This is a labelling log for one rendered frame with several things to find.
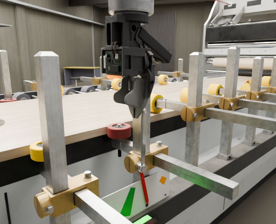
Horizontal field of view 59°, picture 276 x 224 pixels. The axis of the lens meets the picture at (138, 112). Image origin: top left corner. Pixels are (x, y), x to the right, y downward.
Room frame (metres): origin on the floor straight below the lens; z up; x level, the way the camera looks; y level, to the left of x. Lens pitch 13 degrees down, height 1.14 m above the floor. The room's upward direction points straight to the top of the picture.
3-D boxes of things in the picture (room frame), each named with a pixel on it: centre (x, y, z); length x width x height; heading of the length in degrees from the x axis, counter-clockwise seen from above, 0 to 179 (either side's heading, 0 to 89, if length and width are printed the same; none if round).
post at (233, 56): (0.98, -0.38, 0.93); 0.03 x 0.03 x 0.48; 43
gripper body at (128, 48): (0.51, 0.02, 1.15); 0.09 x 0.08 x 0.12; 133
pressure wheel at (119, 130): (0.78, 0.06, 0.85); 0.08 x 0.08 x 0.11
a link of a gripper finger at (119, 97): (0.52, 0.03, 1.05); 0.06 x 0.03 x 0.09; 133
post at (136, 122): (0.64, -0.01, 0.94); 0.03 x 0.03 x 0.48; 43
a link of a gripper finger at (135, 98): (0.50, 0.01, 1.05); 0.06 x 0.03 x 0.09; 133
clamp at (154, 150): (0.66, -0.02, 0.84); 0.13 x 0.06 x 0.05; 133
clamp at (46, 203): (0.49, 0.16, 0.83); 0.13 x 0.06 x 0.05; 133
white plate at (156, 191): (0.60, 0.00, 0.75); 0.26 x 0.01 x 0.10; 133
